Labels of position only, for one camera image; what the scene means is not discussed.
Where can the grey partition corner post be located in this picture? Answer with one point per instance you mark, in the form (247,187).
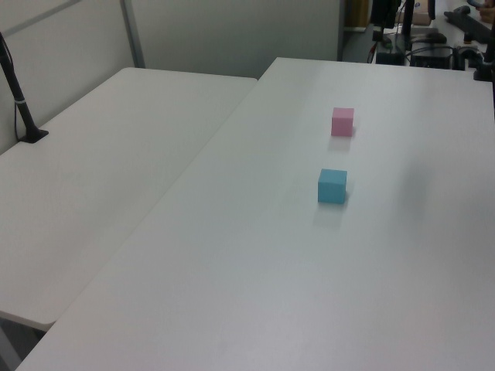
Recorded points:
(133,35)

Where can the black table clamp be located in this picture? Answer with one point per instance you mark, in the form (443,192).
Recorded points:
(484,69)

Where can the small black box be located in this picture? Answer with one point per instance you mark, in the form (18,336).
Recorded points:
(390,58)

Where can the blue cube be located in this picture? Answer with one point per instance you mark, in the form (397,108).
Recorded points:
(330,189)

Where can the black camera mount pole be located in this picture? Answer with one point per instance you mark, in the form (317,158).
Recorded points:
(20,104)

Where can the brown cardboard box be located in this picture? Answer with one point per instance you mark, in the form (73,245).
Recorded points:
(421,13)

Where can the black keyboard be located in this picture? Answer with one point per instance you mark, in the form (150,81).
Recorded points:
(470,24)

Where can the black hanging garment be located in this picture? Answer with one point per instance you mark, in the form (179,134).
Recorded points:
(383,11)

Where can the pink cube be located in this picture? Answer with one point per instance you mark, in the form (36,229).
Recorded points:
(342,123)

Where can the black computer mouse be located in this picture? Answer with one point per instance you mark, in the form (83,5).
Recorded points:
(434,37)

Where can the black electronics box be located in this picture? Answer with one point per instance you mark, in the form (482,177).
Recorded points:
(430,58)

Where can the white side table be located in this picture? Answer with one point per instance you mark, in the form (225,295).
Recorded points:
(100,174)

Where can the black monitor stand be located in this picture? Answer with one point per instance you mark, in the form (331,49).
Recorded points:
(407,23)

